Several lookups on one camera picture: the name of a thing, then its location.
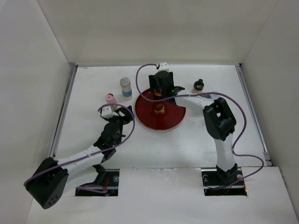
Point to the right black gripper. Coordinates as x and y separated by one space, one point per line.
153 81

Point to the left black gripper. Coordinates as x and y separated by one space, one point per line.
127 113

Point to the red lid chili sauce jar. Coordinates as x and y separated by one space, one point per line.
159 107

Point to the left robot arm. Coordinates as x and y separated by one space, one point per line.
82 171

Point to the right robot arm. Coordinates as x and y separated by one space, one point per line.
218 117

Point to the pink lid spice bottle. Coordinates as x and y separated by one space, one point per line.
110 99

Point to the red round tray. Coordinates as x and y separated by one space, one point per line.
171 118

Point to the silver lid blue label bottle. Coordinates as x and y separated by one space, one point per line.
126 88

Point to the black knob white grinder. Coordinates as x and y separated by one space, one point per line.
198 86

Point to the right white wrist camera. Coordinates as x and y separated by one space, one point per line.
163 66

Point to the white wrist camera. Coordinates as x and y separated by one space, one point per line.
163 66
108 112

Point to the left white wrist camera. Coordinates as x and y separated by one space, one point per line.
108 112

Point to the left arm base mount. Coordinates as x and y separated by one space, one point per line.
102 182

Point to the left metal frame rail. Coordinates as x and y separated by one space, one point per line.
63 111

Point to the metal frame rail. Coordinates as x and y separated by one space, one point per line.
267 157
63 111

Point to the right metal frame rail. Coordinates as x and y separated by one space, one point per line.
267 157

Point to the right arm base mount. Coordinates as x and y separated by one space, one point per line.
213 186

